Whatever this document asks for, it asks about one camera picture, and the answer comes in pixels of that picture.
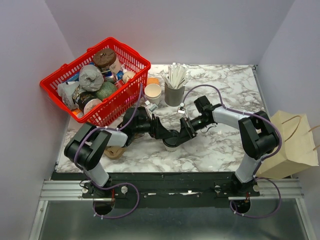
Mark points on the orange sponge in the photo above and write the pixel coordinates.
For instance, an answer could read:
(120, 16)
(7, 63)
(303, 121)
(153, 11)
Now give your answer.
(152, 80)

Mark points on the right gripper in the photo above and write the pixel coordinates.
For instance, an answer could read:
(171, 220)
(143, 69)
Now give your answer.
(187, 131)

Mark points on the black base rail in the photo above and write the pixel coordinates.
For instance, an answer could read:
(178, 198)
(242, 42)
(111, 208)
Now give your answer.
(171, 190)

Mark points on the white paper cup stack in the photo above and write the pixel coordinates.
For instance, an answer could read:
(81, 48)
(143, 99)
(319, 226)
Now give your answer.
(153, 93)

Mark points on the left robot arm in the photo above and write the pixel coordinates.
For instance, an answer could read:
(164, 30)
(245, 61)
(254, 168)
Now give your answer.
(87, 146)

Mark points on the grey straw holder cup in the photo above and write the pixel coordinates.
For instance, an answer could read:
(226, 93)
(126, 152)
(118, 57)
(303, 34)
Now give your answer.
(173, 97)

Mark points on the red plastic basket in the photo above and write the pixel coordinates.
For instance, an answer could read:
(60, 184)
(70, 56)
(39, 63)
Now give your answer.
(129, 63)

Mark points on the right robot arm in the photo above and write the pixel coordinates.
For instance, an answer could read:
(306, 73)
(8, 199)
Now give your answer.
(259, 137)

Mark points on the grey crumpled paper bag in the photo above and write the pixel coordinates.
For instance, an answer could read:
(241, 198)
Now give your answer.
(90, 78)

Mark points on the white crumpled paper wrapper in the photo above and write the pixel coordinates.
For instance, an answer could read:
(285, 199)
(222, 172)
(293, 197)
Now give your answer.
(66, 90)

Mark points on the white paper straws bundle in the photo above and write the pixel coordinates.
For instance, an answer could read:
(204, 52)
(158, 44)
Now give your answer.
(177, 77)

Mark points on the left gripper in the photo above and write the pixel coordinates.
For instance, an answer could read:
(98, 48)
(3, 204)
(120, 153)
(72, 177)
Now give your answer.
(157, 130)

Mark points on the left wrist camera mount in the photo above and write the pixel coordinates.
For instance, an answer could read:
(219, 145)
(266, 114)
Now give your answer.
(150, 107)

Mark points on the black coffee cup lid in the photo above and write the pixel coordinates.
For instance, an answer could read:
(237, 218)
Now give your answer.
(170, 142)

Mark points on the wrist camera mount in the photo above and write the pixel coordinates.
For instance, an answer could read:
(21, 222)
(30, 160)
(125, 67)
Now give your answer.
(150, 107)
(182, 110)

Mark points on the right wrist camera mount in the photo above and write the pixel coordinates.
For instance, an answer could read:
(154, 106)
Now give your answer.
(182, 110)

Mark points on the black printed paper cup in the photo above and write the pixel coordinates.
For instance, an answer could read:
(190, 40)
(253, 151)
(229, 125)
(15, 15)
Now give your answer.
(85, 101)

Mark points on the green avocado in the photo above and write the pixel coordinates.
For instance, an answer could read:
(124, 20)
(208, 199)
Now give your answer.
(106, 90)

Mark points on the cardboard cup carrier tray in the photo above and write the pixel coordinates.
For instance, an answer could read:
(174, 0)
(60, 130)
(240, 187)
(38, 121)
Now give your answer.
(114, 152)

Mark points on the brown paper bag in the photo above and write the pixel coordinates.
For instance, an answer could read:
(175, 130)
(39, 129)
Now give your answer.
(298, 151)

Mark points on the brown lidded ice cream tub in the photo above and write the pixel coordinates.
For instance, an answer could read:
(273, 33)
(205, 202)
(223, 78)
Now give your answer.
(104, 58)

